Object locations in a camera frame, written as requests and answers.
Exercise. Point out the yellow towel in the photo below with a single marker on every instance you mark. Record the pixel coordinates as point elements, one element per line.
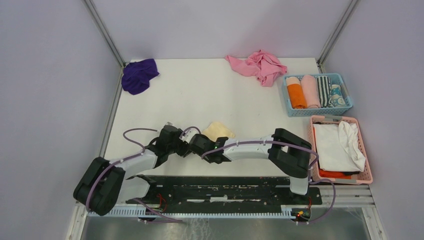
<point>217,130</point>

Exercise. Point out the blue plastic basket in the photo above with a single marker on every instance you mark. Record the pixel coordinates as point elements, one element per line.
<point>336,79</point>

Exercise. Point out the teal patterned towel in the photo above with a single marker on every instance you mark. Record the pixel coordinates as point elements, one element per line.
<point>337,96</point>

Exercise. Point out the purple towel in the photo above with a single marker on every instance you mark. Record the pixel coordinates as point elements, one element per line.
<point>137,75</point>

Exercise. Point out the pink plastic basket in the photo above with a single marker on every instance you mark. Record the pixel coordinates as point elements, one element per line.
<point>358,178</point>

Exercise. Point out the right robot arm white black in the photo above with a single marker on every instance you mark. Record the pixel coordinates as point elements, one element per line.
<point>287,151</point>

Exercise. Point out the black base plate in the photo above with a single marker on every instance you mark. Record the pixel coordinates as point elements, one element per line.
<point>225,195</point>

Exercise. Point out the white cloth in basket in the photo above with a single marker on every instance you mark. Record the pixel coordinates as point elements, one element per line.
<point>338,147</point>

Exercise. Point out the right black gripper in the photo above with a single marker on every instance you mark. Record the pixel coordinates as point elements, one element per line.
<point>207,159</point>

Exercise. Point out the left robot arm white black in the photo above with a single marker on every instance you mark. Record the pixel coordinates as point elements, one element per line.
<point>100,186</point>

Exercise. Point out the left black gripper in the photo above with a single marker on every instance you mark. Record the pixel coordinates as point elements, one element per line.
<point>184,151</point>

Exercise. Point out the light pink rolled towel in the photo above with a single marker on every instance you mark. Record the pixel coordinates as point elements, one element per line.
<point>310,91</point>

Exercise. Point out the orange cloth in basket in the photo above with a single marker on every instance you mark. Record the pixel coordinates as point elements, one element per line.
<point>333,174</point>

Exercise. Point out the aluminium frame rails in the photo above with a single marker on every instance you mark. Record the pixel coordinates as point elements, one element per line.
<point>348,212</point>

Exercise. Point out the blue slotted cable duct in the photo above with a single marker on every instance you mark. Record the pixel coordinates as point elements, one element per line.
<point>141,212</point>

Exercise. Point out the pink crumpled towel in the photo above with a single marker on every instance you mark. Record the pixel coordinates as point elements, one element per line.
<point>262,65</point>

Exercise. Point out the orange rolled towel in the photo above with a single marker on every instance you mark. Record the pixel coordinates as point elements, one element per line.
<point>295,92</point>

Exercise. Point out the green white striped towel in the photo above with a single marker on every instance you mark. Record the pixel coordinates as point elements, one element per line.
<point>324,91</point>

